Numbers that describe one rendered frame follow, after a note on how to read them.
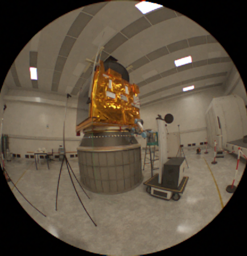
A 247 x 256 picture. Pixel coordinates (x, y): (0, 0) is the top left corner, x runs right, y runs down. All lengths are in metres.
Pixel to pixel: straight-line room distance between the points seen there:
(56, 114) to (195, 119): 12.24
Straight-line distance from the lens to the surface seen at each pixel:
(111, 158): 1.99
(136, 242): 1.46
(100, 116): 2.01
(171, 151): 5.20
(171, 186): 1.86
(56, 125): 7.25
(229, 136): 6.40
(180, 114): 9.25
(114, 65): 3.80
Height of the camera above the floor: 1.37
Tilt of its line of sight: 8 degrees up
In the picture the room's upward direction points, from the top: 4 degrees counter-clockwise
